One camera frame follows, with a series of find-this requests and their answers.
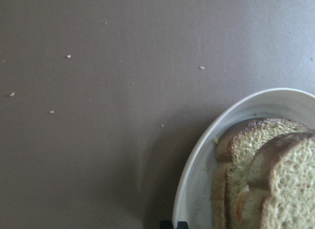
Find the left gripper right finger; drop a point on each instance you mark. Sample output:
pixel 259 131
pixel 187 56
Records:
pixel 182 225

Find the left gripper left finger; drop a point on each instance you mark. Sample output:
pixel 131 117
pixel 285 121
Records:
pixel 165 224

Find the white round plate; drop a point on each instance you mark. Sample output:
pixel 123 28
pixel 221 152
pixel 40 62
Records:
pixel 193 202

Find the bread slice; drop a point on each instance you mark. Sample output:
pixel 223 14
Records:
pixel 280 189
pixel 235 150

